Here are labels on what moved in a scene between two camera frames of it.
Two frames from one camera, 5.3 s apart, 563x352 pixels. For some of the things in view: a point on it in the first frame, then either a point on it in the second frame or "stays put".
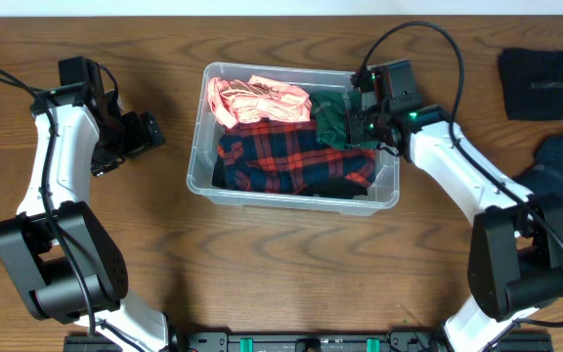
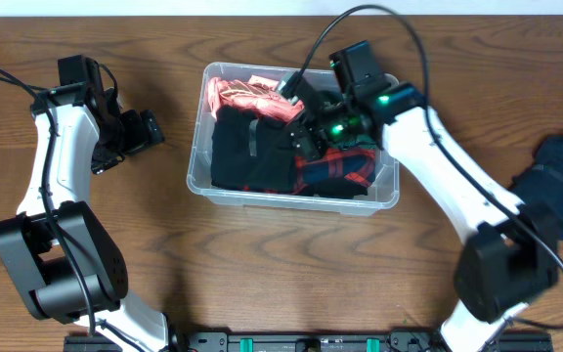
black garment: [535, 83] to [234, 166]
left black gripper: [150, 130] stays put
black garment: [318, 187] stays put
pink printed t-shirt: [234, 102] stays put
